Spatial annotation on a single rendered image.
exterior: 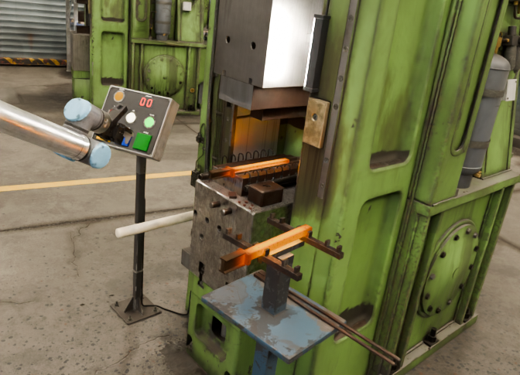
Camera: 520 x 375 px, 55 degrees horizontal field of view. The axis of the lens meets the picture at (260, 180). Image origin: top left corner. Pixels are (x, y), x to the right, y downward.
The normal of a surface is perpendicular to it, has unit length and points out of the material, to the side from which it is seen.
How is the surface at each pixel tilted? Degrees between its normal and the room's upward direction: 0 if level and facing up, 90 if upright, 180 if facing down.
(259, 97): 90
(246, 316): 0
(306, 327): 0
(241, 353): 90
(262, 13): 90
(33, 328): 0
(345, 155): 90
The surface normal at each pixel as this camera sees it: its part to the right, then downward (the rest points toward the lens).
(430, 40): -0.66, 0.19
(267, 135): 0.66, 0.34
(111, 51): 0.39, 0.37
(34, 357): 0.11, -0.93
